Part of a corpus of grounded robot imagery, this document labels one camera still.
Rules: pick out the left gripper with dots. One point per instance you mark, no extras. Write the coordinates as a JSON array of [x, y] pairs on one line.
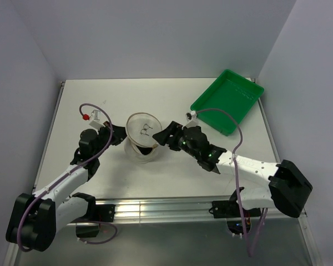
[[119, 133]]

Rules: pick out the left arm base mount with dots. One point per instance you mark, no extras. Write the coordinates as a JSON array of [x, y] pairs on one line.
[[97, 227]]

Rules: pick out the black bra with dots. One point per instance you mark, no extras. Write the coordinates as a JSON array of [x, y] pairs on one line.
[[145, 150]]

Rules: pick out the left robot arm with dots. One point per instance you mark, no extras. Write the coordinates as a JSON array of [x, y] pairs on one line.
[[30, 235]]

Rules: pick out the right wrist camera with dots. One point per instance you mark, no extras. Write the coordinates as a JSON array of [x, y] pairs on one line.
[[191, 119]]

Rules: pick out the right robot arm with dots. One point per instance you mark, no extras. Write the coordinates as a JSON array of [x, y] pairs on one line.
[[259, 184]]

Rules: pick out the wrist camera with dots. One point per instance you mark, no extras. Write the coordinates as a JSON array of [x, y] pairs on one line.
[[95, 120], [191, 119]]

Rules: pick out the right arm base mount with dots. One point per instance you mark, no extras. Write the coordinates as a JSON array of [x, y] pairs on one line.
[[230, 211]]

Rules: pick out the green plastic tray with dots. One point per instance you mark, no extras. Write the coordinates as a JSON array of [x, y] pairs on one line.
[[231, 93]]

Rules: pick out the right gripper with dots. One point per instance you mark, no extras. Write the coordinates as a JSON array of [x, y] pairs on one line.
[[163, 137]]

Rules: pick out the aluminium frame rail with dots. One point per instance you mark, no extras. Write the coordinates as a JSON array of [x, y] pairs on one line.
[[127, 211]]

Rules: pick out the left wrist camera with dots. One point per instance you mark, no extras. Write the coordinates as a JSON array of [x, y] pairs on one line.
[[95, 120]]

